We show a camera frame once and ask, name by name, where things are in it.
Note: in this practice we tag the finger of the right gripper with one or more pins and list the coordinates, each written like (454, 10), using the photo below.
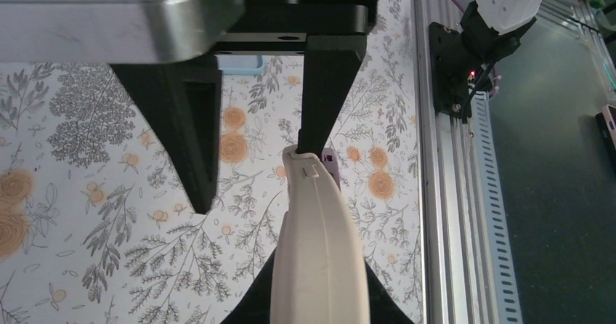
(181, 102)

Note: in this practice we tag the dark device on floor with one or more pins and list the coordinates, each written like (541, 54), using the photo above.
(605, 121)

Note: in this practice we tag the phone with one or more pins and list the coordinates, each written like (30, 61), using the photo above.
(319, 272)

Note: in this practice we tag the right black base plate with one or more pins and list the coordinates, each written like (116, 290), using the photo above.
(459, 66)

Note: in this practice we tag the aluminium mounting rail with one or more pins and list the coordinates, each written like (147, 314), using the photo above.
(457, 287)

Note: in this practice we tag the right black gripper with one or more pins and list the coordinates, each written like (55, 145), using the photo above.
(332, 36)

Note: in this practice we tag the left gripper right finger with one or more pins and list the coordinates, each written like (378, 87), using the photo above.
(383, 309)

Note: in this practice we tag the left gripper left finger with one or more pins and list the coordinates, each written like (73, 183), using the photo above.
(254, 307)

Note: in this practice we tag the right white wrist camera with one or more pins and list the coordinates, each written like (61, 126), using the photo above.
(113, 31)

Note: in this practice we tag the slotted cable duct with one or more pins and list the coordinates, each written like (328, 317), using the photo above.
(502, 291)

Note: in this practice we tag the light blue phone case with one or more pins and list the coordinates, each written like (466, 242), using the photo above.
(240, 65)

